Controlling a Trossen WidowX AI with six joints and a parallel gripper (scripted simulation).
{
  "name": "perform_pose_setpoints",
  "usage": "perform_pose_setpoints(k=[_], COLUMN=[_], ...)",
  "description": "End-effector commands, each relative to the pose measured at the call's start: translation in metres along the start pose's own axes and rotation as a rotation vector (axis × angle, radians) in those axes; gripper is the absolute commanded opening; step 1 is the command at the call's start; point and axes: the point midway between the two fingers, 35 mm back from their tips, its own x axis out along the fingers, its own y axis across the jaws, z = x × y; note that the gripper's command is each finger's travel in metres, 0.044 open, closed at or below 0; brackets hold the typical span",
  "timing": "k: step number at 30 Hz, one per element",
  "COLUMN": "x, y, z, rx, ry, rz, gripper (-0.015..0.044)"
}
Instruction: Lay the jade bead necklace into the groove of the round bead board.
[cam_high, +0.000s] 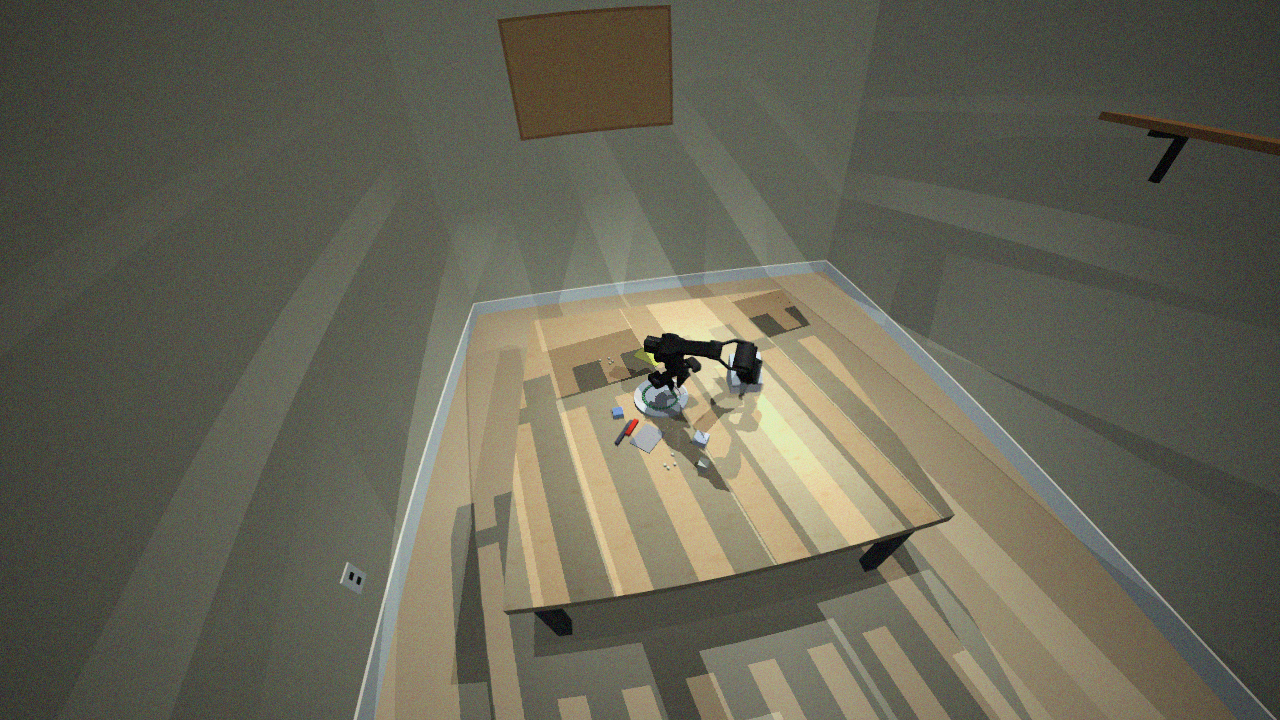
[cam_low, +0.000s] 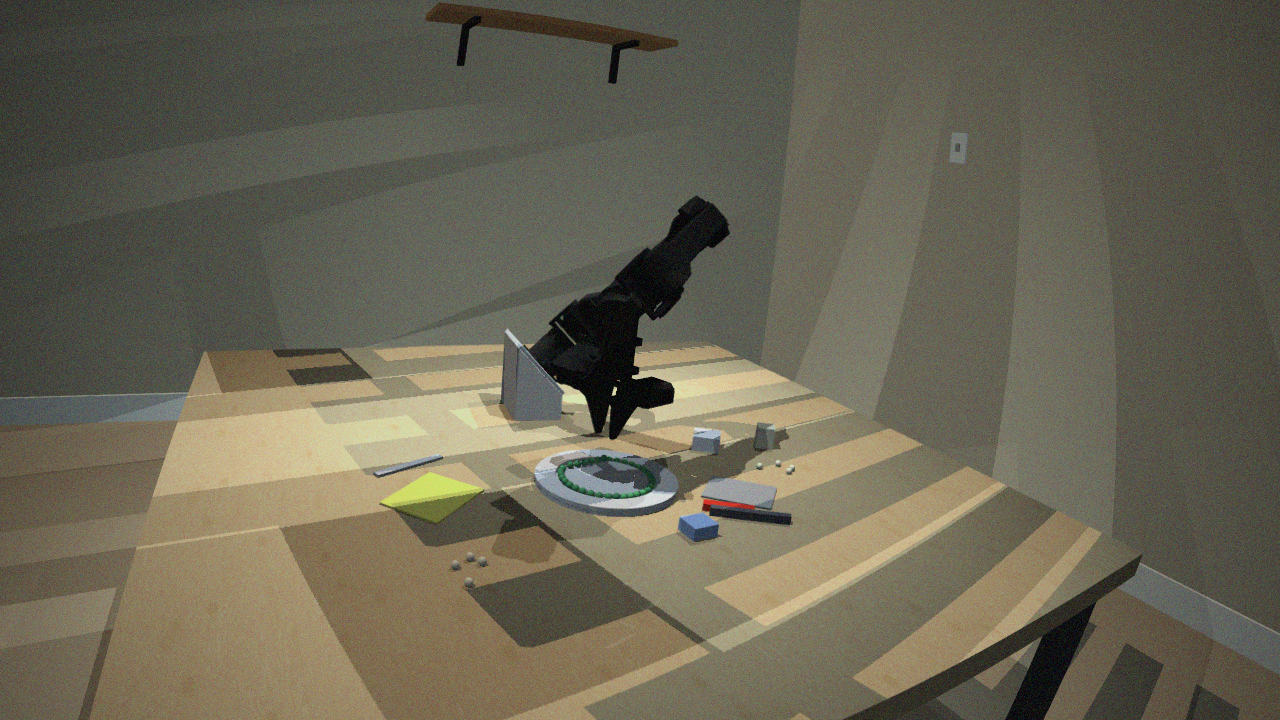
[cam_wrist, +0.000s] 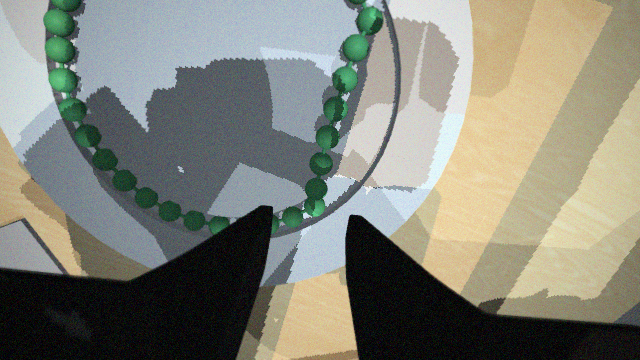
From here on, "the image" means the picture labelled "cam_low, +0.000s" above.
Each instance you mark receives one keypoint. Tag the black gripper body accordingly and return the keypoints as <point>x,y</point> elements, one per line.
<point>645,393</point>

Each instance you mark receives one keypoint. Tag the grey flat bar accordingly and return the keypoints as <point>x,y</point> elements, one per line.
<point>412,464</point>

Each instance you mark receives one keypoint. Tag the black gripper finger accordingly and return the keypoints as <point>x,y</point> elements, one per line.
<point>620,412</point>
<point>597,404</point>

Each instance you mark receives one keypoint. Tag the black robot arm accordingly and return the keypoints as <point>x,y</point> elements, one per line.
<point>612,314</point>

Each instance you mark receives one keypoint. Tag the yellow-green flat square panel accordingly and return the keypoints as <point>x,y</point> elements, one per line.
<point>432,497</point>

